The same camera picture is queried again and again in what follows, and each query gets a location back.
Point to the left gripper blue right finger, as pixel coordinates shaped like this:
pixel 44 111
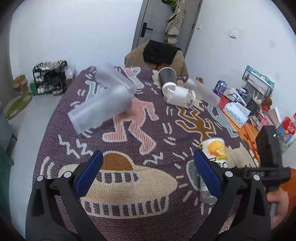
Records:
pixel 208 173

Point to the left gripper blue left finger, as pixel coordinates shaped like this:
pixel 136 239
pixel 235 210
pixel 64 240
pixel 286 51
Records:
pixel 85 174

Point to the lemon label plastic bottle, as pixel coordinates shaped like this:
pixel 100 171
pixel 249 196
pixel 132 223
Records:
pixel 215 150

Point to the white cup with clear lid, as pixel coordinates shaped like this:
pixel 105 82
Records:
pixel 179 96

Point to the dark grey paper cup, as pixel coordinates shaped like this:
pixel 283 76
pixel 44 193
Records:
pixel 167 79

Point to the person's right hand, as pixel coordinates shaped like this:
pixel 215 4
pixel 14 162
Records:
pixel 280 197

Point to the orange cartoon dog mat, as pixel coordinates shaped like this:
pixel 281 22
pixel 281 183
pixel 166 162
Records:
pixel 248 134

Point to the white blue tissue pack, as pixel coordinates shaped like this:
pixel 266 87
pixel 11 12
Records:
pixel 237 113

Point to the patterned woven tablecloth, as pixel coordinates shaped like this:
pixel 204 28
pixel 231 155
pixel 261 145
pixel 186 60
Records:
pixel 148 187

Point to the purple drink can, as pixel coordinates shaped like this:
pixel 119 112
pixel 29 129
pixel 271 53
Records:
pixel 220 88

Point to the black shoe rack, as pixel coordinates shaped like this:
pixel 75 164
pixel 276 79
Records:
pixel 49 77

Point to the cardboard box on floor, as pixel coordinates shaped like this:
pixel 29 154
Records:
pixel 21 85

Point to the plaid scarf on door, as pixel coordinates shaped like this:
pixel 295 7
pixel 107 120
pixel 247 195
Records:
pixel 174 23

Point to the grey door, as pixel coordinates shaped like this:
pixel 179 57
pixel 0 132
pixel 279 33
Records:
pixel 153 18

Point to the black wire basket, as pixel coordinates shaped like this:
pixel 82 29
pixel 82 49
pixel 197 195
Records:
pixel 258 81

